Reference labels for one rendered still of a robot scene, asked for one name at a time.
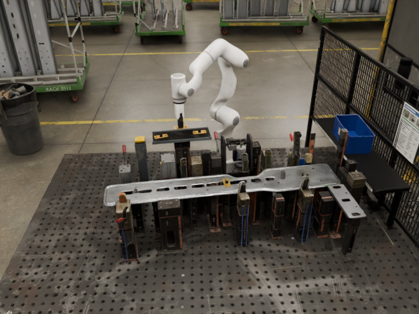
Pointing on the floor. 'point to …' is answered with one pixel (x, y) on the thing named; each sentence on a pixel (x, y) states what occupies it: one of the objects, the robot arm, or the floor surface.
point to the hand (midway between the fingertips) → (180, 123)
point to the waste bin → (20, 118)
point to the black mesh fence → (365, 112)
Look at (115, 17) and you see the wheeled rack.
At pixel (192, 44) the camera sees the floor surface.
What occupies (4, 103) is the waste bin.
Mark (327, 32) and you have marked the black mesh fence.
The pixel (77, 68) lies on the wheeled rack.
